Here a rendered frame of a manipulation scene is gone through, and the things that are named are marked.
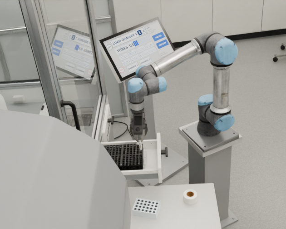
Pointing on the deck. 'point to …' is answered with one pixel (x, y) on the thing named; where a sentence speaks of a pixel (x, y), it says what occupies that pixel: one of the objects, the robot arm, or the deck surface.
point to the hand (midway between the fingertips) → (139, 141)
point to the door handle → (72, 112)
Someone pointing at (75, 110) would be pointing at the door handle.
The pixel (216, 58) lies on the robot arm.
